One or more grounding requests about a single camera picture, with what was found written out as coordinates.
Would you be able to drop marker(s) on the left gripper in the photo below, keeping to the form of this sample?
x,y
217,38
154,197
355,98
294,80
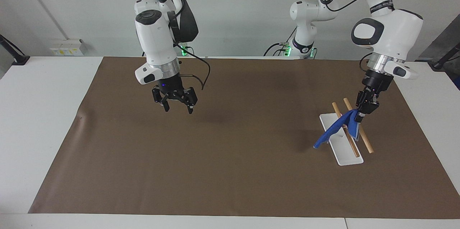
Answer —
x,y
377,81

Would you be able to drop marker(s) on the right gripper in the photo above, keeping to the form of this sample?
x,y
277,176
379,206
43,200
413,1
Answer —
x,y
169,84

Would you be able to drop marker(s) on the blue towel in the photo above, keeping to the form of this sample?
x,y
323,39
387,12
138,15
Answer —
x,y
337,126

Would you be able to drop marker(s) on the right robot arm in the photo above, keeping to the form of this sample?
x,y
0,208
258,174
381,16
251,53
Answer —
x,y
155,42

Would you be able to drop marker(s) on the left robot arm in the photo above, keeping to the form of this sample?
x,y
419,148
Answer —
x,y
393,31

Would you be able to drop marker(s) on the wooden rod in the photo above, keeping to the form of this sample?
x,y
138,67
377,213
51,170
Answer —
x,y
366,142
354,148

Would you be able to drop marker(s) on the white rack base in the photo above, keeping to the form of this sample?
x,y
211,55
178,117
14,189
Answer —
x,y
346,155

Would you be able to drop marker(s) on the black stand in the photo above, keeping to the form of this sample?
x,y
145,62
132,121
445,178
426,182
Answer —
x,y
12,54
444,58

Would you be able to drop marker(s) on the white wall socket box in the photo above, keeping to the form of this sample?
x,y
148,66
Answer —
x,y
68,48

